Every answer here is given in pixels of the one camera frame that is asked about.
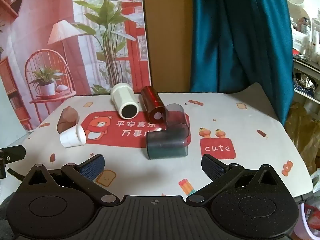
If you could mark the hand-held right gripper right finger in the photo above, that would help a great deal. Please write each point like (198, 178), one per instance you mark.
(213, 167)

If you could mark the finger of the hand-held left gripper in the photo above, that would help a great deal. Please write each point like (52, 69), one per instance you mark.
(13, 152)

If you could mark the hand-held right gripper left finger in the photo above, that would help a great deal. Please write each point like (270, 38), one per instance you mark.
(92, 167)

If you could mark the small white cup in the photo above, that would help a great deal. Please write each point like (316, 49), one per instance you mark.
(72, 136)

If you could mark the dark teal transparent cup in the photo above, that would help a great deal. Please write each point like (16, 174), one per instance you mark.
(166, 142)

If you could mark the brown transparent cup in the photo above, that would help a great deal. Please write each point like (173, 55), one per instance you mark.
(67, 119)

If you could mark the clear grey transparent cup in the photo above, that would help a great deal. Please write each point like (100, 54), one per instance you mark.
(176, 116)

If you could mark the large white cup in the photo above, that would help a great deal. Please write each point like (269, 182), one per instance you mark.
(123, 101)

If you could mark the red metallic cup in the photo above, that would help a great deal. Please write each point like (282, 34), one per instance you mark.
(153, 103)

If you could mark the printed cartoon tablecloth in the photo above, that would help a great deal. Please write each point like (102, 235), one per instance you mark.
(250, 130)

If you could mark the yellow plastic bag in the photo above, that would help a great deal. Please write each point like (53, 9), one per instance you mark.
(303, 132)

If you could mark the teal curtain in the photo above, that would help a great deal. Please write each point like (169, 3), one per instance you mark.
(240, 35)

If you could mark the brown wooden board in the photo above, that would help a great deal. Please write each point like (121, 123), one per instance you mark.
(166, 35)

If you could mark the white cluttered shelf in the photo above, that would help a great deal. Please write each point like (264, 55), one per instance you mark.
(306, 42)

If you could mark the printed room wall tapestry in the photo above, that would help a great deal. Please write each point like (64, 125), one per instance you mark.
(37, 35)

